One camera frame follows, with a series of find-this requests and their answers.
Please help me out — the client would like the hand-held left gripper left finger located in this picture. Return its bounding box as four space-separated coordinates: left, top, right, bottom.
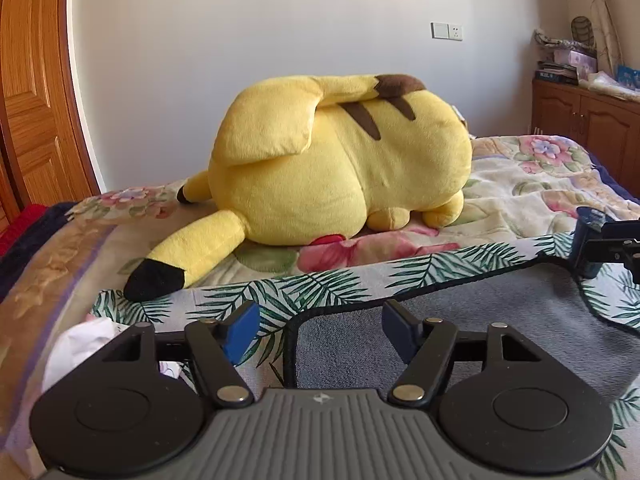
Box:
101 301 261 407

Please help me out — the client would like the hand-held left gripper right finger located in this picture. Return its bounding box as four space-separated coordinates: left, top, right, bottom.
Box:
382 300 547 407

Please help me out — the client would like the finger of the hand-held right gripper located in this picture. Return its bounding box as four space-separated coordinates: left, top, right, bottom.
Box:
571 205 640 285

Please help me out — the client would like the leaf print towel grey back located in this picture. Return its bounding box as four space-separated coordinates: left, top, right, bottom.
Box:
91 232 640 480

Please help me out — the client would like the floral blanket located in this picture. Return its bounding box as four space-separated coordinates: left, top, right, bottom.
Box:
0 134 640 480

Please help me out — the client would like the wooden cabinet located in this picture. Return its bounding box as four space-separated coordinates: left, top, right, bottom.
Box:
530 79 640 149

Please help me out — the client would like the white crumpled cloth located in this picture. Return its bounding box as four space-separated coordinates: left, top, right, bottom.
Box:
42 316 182 395

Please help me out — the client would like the pale plastic bag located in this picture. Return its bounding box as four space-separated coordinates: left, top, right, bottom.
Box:
578 70 640 102

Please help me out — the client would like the large yellow plush toy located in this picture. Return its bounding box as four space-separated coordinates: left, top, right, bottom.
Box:
123 74 471 303

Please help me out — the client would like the blue packet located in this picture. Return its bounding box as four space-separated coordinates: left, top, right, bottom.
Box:
616 63 640 92

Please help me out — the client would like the stack of books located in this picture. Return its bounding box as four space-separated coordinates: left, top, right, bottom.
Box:
534 60 581 86

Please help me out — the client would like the purple box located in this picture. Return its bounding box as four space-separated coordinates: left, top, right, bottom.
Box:
552 48 599 74

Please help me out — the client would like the patterned curtain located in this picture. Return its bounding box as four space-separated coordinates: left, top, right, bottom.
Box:
565 0 640 77

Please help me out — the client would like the red cloth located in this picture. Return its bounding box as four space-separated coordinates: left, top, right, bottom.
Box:
0 203 47 257

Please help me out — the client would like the wooden door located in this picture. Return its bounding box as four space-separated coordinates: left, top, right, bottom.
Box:
0 0 102 233

